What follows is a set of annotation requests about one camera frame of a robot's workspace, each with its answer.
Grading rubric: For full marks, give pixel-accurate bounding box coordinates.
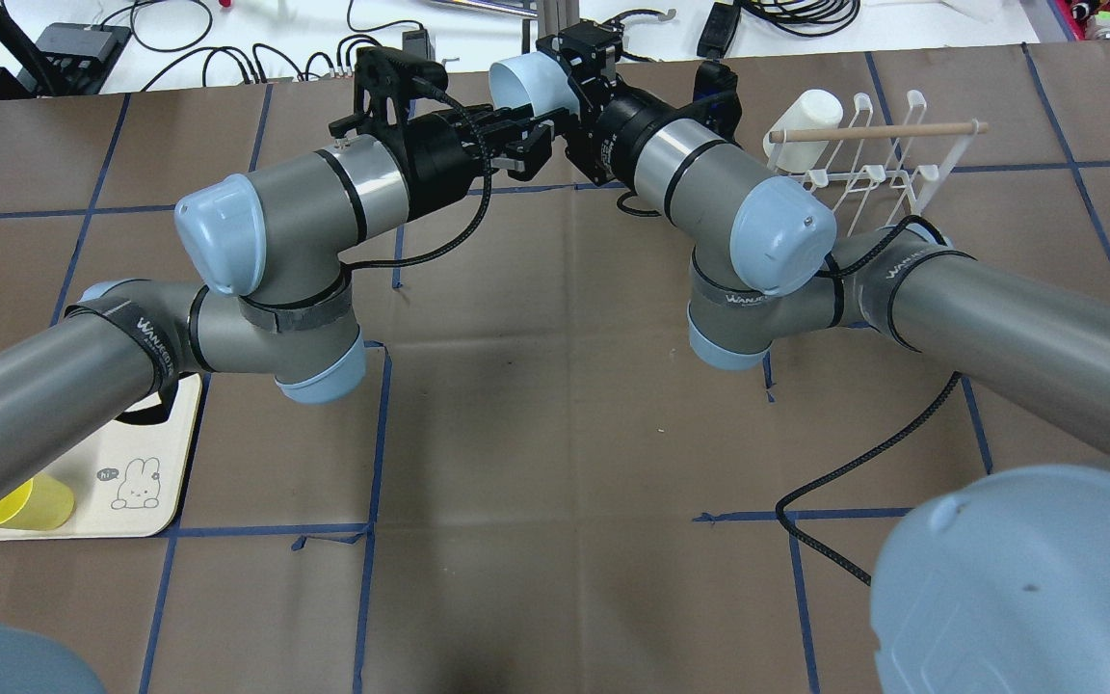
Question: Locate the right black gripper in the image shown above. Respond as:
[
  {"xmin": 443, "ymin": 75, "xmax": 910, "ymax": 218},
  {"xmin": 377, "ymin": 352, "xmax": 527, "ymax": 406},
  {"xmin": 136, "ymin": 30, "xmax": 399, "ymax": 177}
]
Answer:
[{"xmin": 536, "ymin": 26, "xmax": 673, "ymax": 188}]

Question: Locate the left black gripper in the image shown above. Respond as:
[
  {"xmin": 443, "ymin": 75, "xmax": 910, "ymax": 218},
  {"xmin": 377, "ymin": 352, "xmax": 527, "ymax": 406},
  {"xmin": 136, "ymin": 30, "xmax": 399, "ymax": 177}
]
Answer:
[{"xmin": 404, "ymin": 105, "xmax": 556, "ymax": 203}]

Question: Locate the light blue cup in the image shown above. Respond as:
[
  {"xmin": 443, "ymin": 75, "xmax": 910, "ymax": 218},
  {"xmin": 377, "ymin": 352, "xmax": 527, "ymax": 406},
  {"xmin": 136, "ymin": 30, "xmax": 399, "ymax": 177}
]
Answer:
[{"xmin": 488, "ymin": 51, "xmax": 583, "ymax": 119}]

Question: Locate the pale green plastic cup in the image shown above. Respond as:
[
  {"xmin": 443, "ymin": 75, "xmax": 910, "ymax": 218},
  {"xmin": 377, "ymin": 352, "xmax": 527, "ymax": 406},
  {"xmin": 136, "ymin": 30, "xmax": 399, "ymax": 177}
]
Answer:
[{"xmin": 761, "ymin": 89, "xmax": 844, "ymax": 174}]

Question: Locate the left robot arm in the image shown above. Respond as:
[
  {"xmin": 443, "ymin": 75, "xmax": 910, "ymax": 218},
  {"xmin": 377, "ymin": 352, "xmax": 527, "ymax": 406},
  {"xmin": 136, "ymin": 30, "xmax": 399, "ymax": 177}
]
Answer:
[{"xmin": 0, "ymin": 98, "xmax": 571, "ymax": 500}]

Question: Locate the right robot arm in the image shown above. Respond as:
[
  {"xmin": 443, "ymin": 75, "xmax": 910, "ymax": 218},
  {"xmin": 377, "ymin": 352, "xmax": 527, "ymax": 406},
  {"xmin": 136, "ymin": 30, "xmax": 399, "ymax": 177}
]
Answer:
[{"xmin": 516, "ymin": 21, "xmax": 1110, "ymax": 693}]

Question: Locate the yellow plastic cup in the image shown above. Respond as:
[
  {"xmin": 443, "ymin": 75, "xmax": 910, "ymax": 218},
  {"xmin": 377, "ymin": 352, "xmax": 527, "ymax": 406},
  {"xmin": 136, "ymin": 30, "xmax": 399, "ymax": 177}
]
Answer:
[{"xmin": 0, "ymin": 473, "xmax": 75, "ymax": 531}]

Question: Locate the black power adapter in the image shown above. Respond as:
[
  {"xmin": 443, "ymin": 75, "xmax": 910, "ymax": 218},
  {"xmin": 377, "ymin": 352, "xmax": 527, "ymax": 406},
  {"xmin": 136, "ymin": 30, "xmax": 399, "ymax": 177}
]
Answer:
[{"xmin": 696, "ymin": 1, "xmax": 741, "ymax": 59}]

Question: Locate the cream plastic tray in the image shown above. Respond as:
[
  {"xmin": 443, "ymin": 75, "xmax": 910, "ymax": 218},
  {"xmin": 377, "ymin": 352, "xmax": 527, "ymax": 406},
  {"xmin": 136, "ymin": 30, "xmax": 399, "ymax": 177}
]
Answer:
[{"xmin": 0, "ymin": 375, "xmax": 204, "ymax": 542}]

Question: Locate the aluminium frame post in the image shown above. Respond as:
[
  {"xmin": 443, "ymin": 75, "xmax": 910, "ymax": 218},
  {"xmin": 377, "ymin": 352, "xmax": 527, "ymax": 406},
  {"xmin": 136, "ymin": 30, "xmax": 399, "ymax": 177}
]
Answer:
[{"xmin": 534, "ymin": 0, "xmax": 581, "ymax": 40}]

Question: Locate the white wire cup rack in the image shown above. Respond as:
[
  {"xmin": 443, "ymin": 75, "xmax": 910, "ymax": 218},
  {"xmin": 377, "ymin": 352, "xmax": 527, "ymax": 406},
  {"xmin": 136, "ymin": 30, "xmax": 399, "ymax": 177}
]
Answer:
[{"xmin": 761, "ymin": 91, "xmax": 991, "ymax": 234}]

